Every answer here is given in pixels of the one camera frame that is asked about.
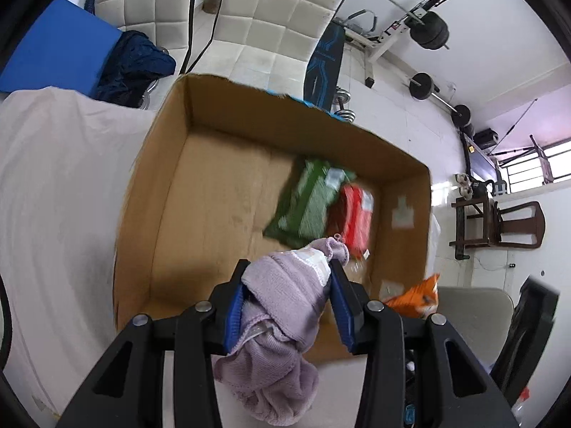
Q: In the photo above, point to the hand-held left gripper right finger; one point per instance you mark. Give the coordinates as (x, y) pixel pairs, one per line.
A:
(342, 316)

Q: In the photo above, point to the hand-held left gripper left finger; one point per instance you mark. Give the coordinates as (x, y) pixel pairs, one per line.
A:
(233, 321)

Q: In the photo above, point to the lilac knitted cloth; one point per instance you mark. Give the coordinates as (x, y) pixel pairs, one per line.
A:
(281, 316)

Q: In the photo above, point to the cardboard box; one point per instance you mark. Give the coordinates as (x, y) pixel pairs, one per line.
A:
(250, 214)

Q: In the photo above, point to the orange snack packet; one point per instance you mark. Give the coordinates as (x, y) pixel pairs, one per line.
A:
(415, 298)

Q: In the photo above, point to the red packaged cloth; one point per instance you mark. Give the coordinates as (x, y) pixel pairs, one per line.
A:
(354, 218)

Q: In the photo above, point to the green packaged cloth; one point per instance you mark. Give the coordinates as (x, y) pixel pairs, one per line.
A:
(308, 200)

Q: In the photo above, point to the beige cushioned seat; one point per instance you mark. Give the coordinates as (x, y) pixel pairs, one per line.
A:
(473, 321)

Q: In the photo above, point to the dark wooden chair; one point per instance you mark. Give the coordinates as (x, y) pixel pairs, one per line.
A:
(495, 227)

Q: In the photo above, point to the white bed sheet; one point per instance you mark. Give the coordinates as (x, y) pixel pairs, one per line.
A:
(58, 240)

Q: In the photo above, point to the chrome dumbbell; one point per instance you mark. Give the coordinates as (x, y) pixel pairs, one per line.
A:
(344, 106)

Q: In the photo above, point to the barbell with black plates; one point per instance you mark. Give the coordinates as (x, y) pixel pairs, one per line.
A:
(439, 96)
(428, 29)

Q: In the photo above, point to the barred window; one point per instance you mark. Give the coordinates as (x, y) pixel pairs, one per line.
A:
(533, 167)

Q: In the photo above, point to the black blue weight bench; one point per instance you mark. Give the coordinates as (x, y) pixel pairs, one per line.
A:
(324, 69)

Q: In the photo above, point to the dark blue knitted garment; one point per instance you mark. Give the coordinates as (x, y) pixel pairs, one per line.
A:
(134, 69)

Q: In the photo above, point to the white quilted chair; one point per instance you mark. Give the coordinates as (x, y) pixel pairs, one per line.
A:
(142, 9)
(276, 31)

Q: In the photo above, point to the blue mat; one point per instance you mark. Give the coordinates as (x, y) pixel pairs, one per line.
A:
(58, 51)

